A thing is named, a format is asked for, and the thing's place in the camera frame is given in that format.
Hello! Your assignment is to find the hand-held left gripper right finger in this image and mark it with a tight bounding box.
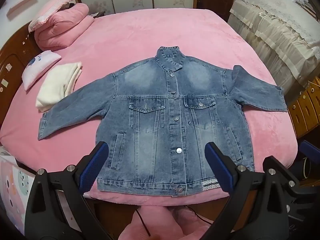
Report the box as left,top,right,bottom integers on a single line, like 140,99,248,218
204,141,300,240

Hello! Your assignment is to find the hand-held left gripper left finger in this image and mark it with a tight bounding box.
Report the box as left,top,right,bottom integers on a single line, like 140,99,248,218
24,141,112,240

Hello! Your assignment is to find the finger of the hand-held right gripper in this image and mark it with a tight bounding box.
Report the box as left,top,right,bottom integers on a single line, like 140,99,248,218
287,179,320,205

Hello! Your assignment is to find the blue denim jacket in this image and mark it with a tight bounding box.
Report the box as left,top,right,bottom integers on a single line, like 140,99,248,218
37,45,287,196

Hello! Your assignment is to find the dark blue round container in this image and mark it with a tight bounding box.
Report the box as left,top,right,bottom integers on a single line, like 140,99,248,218
296,140,320,180

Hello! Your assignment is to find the wooden drawer cabinet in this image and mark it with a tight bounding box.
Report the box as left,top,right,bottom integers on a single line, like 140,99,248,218
287,77,320,140

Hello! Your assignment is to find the colourful printed cloth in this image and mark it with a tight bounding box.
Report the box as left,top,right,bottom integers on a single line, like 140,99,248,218
0,155,35,230

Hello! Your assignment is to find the white folded cloth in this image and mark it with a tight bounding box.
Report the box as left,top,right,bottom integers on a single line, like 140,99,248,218
36,62,83,113

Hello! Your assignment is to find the small white printed pillow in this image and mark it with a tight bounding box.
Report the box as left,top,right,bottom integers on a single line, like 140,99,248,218
22,50,62,90

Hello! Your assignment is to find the wooden headboard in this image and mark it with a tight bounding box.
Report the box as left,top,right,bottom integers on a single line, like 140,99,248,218
0,21,42,115

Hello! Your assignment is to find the pink folded quilt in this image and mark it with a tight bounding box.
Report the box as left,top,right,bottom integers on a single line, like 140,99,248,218
34,3,95,52

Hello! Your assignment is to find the cream lace-covered furniture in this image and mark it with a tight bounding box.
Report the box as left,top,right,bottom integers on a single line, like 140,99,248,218
229,0,320,90

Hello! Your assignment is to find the pink bed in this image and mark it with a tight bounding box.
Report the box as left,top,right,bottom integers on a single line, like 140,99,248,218
0,9,299,207

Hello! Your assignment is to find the pink lace-trimmed pillow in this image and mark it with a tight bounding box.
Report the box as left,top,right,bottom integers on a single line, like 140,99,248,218
28,0,82,33

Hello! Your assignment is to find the pink wall shelf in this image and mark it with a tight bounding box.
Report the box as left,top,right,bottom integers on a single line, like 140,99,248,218
6,0,37,18

